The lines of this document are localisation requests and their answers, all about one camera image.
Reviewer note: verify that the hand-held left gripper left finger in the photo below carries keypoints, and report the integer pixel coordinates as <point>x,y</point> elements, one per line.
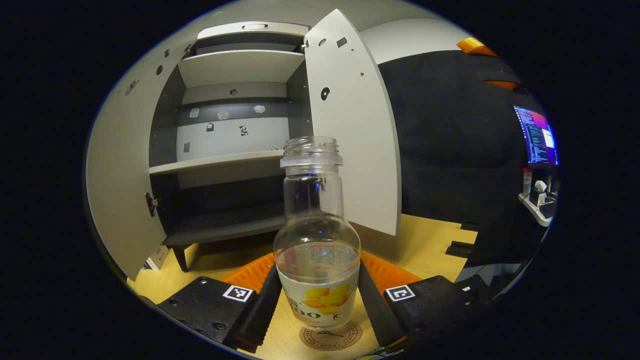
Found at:
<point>250,315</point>

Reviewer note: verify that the black bracket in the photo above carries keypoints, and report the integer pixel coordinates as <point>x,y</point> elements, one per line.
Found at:
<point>470,225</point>
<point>459,249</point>

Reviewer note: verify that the small white desk item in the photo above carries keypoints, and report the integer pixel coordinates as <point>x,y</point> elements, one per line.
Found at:
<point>540,192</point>

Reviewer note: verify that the white side desk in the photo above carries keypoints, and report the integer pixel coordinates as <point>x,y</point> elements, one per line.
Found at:
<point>537,212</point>

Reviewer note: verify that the white cabinet drawer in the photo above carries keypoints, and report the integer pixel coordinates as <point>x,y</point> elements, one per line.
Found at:
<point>280,29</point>

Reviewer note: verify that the white door with hat sticker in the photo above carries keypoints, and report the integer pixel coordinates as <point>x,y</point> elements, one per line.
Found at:
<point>355,150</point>

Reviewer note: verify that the round brown coaster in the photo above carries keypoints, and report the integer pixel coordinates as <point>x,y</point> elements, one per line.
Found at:
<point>332,339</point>

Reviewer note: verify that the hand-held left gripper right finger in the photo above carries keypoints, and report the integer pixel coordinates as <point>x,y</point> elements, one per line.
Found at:
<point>382,315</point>

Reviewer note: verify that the small red-capped bottle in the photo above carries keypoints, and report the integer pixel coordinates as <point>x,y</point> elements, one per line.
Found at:
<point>527,182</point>

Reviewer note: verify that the white and grey cabinet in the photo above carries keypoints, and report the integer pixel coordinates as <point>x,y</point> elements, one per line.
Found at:
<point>225,135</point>

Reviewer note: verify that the computer monitor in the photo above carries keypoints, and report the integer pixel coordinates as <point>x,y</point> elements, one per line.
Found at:
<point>537,135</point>

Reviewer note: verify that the clear glass bottle yellow label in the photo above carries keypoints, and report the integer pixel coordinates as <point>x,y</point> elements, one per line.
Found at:
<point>317,240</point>

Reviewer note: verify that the white door with camera sticker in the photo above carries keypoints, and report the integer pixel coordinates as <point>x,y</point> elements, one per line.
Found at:
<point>120,175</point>

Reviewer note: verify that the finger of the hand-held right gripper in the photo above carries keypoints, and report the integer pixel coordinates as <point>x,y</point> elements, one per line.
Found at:
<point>497,77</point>
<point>477,46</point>

